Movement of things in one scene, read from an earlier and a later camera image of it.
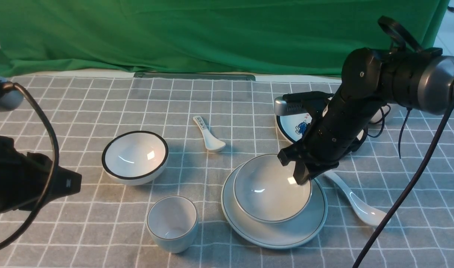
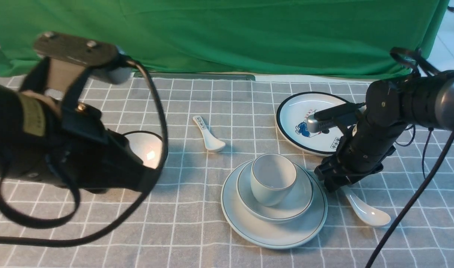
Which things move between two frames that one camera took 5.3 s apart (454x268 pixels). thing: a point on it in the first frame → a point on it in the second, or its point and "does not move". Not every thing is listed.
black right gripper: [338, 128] → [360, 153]
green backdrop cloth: [294, 37] does not move
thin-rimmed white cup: [172, 222] → [273, 177]
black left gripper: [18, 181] → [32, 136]
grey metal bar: [248, 76] does not move
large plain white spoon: [364, 212] does not move
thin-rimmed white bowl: [269, 191] does not move
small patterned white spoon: [213, 144] does not move
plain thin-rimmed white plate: [286, 235] does not move
